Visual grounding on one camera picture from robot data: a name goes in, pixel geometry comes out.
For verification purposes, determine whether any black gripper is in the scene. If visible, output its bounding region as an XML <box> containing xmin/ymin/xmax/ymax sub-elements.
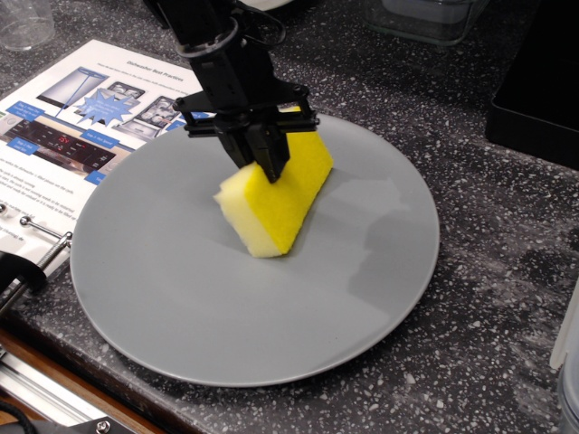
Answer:
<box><xmin>151</xmin><ymin>1</ymin><xmax>318</xmax><ymax>184</ymax></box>

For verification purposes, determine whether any yellow sponge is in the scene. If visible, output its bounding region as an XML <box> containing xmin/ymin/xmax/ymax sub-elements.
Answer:
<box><xmin>214</xmin><ymin>130</ymin><xmax>334</xmax><ymax>258</ymax></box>

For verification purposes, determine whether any white plate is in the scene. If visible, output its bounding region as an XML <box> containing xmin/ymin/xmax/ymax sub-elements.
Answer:
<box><xmin>243</xmin><ymin>0</ymin><xmax>292</xmax><ymax>12</ymax></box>

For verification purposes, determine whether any grey round plate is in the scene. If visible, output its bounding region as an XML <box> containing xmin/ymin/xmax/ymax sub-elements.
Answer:
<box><xmin>71</xmin><ymin>116</ymin><xmax>440</xmax><ymax>387</ymax></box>

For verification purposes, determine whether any laminated dishwasher instruction sheet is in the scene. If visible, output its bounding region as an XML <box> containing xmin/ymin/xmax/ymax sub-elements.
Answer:
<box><xmin>1</xmin><ymin>40</ymin><xmax>202</xmax><ymax>263</ymax></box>

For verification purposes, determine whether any clear glass container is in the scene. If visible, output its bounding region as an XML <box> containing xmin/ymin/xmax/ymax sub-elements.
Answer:
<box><xmin>363</xmin><ymin>0</ymin><xmax>489</xmax><ymax>46</ymax></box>

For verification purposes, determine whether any clear plastic cup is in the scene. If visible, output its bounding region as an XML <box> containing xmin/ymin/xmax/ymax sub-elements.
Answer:
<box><xmin>1</xmin><ymin>0</ymin><xmax>55</xmax><ymax>52</ymax></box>

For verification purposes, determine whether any black tray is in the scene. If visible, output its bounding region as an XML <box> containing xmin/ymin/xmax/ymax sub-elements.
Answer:
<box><xmin>485</xmin><ymin>1</ymin><xmax>578</xmax><ymax>170</ymax></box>

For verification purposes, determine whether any clear plastic container with lid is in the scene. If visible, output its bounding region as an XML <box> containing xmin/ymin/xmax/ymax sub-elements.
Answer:
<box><xmin>550</xmin><ymin>286</ymin><xmax>578</xmax><ymax>433</ymax></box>

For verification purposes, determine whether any black bracket with screw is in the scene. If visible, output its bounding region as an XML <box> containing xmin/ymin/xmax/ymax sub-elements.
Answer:
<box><xmin>35</xmin><ymin>418</ymin><xmax>134</xmax><ymax>434</ymax></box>

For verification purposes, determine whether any aluminium rail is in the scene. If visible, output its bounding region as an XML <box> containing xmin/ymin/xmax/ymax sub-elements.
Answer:
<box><xmin>1</xmin><ymin>350</ymin><xmax>107</xmax><ymax>427</ymax></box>

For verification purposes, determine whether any black cable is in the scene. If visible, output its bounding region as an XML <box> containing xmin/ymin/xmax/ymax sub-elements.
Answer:
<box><xmin>0</xmin><ymin>400</ymin><xmax>37</xmax><ymax>434</ymax></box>

